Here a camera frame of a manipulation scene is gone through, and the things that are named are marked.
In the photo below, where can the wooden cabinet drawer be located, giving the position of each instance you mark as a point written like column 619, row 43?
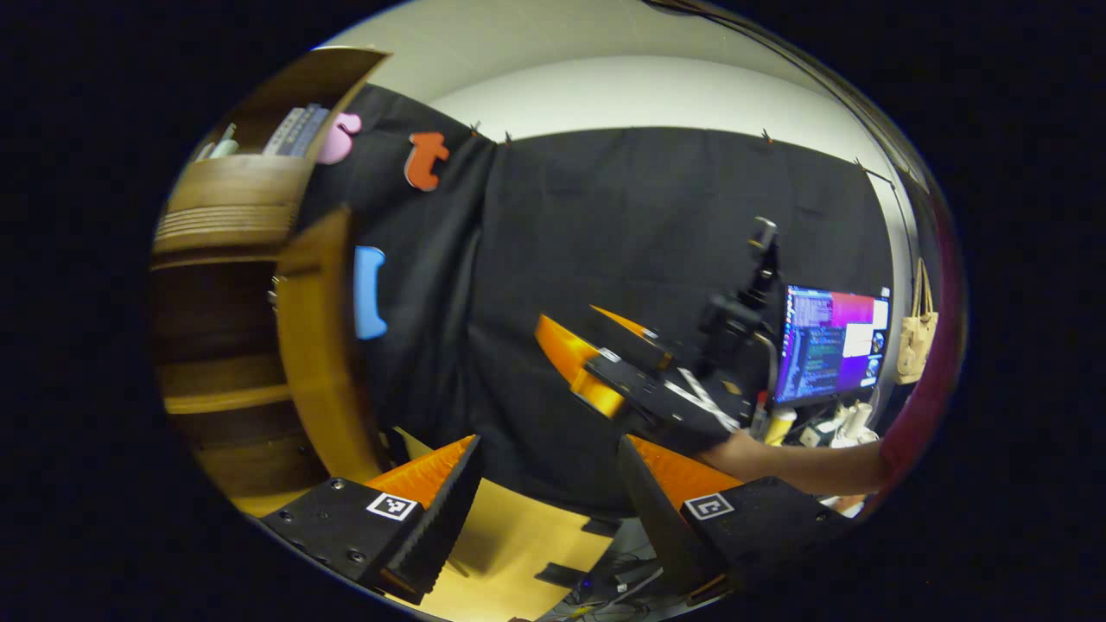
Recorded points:
column 225, row 203

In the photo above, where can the beige hanging bag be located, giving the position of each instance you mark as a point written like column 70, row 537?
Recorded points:
column 916, row 345

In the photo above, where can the yellow bottle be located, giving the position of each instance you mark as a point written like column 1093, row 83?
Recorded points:
column 779, row 425

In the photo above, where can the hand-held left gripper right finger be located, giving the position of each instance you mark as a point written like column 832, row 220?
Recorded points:
column 648, row 510

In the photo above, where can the computer monitor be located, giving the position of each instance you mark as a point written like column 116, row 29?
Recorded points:
column 829, row 345

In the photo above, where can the light blue book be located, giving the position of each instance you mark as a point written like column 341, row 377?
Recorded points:
column 316, row 128

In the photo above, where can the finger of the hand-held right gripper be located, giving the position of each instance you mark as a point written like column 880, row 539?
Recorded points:
column 635, row 333
column 570, row 358

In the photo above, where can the wooden double-door shoe cabinet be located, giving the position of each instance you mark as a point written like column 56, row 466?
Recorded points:
column 225, row 207

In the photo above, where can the wooden cabinet shelf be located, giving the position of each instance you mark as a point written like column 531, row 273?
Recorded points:
column 225, row 399

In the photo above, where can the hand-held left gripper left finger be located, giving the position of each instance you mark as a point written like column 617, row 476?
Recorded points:
column 449, row 501

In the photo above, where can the black backdrop cloth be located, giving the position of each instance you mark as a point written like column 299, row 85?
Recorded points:
column 605, row 216

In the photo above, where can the dark blue book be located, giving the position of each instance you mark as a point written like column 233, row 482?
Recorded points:
column 298, row 131

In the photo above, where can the wooden shoe cabinet door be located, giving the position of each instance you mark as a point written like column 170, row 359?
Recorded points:
column 320, row 363

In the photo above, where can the pale spatula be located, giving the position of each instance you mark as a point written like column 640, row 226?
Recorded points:
column 226, row 132

